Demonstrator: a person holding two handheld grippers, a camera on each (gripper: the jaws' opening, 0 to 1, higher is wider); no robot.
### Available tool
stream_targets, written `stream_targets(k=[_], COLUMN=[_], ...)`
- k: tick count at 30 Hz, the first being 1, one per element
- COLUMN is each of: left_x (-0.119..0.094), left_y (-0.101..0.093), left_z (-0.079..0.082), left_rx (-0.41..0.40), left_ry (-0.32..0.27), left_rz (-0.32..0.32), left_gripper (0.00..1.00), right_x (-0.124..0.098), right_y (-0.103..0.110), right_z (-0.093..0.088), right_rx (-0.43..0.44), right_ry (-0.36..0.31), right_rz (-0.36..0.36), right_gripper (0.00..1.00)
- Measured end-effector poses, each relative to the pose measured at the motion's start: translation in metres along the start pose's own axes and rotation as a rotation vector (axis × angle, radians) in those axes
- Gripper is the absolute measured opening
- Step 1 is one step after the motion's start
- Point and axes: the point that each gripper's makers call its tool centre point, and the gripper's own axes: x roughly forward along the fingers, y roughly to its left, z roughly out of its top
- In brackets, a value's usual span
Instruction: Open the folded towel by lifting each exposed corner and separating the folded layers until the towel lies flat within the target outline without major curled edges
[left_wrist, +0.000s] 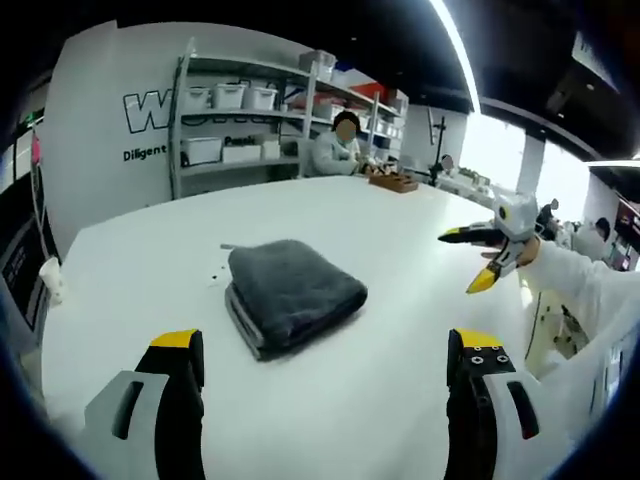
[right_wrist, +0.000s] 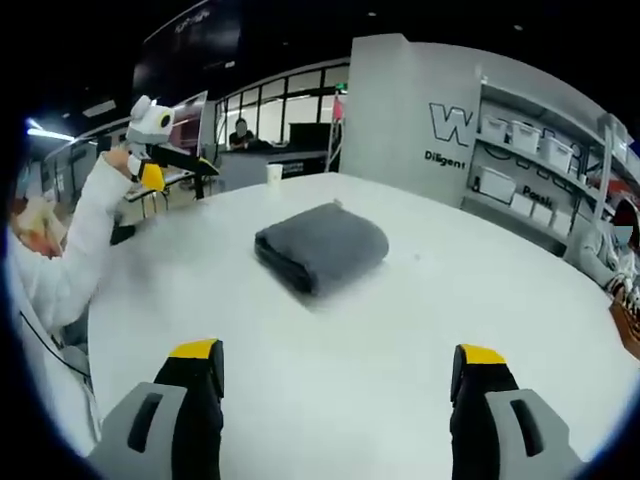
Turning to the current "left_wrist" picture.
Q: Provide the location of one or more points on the dark grey towel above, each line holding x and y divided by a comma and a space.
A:
295, 292

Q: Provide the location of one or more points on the ceiling light strip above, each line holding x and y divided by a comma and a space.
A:
462, 55

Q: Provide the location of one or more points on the brown wooden tray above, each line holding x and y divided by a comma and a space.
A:
394, 182

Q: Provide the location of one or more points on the person's right hand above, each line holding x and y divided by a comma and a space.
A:
530, 252

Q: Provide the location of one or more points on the white storage bin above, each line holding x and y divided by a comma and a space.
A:
229, 96
196, 98
260, 99

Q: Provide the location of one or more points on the person's white jacket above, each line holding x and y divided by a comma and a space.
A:
590, 360

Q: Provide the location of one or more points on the flat white storage box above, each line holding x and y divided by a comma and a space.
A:
241, 153

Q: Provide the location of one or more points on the white paper cup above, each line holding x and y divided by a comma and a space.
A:
54, 282

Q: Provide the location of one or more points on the grey metal shelf rack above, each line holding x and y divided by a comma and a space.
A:
240, 125

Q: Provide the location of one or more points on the black stand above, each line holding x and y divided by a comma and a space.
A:
439, 150

